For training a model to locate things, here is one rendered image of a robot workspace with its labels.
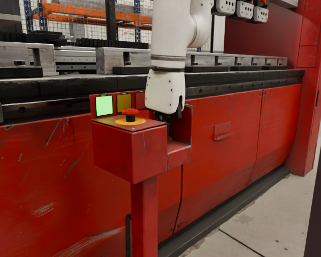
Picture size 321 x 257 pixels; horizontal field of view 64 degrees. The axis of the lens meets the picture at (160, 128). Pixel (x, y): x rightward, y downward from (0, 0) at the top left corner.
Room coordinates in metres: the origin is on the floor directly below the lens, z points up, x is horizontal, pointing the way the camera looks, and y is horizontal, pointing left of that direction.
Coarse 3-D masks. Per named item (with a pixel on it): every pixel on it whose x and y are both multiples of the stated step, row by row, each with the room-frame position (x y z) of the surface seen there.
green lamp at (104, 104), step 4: (104, 96) 0.64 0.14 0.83; (108, 96) 0.64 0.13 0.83; (96, 100) 0.62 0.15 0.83; (100, 100) 0.63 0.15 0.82; (104, 100) 0.63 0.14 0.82; (108, 100) 0.64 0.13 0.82; (96, 104) 0.62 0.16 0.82; (100, 104) 0.63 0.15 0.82; (104, 104) 0.63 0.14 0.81; (108, 104) 0.64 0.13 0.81; (100, 108) 0.62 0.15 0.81; (104, 108) 0.63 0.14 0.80; (108, 108) 0.64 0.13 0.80; (100, 112) 0.62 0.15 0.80; (104, 112) 0.63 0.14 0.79; (108, 112) 0.64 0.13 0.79; (112, 112) 0.65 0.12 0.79
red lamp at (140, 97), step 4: (144, 92) 0.73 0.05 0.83; (136, 96) 0.71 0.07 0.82; (140, 96) 0.72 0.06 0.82; (144, 96) 0.73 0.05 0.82; (136, 100) 0.71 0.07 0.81; (140, 100) 0.72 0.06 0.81; (144, 100) 0.73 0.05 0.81; (136, 104) 0.71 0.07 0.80; (140, 104) 0.72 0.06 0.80; (144, 104) 0.73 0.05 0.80; (136, 108) 0.71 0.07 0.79; (140, 108) 0.72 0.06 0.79
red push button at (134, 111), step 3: (123, 111) 0.58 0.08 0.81; (126, 111) 0.57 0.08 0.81; (129, 111) 0.57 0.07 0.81; (132, 111) 0.57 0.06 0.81; (135, 111) 0.57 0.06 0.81; (138, 111) 0.58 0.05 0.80; (123, 114) 0.58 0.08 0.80; (126, 114) 0.57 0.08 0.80; (129, 114) 0.57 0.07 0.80; (132, 114) 0.57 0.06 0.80; (135, 114) 0.57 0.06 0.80; (126, 117) 0.58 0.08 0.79; (129, 117) 0.58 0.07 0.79; (132, 117) 0.58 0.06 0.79; (135, 117) 0.59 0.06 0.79; (126, 120) 0.58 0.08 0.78; (129, 120) 0.58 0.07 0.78; (132, 120) 0.58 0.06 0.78; (135, 120) 0.59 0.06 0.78
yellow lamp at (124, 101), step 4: (120, 96) 0.67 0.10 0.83; (124, 96) 0.68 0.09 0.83; (128, 96) 0.69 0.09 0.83; (120, 100) 0.67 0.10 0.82; (124, 100) 0.68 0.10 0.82; (128, 100) 0.69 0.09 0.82; (120, 104) 0.67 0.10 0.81; (124, 104) 0.68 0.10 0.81; (128, 104) 0.69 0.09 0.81; (120, 108) 0.67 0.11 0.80; (124, 108) 0.68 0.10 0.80; (128, 108) 0.69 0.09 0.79
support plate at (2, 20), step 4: (0, 16) 0.51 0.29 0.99; (4, 16) 0.51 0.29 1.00; (8, 16) 0.52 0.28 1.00; (12, 16) 0.52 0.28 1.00; (16, 16) 0.52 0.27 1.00; (20, 16) 0.53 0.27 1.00; (0, 20) 0.52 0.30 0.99; (4, 20) 0.52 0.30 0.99; (8, 20) 0.52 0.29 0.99; (12, 20) 0.52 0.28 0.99; (16, 20) 0.52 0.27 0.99; (20, 20) 0.53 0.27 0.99; (0, 24) 0.57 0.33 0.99; (4, 24) 0.57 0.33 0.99; (8, 24) 0.57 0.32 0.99; (12, 24) 0.57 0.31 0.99; (0, 28) 0.63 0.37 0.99
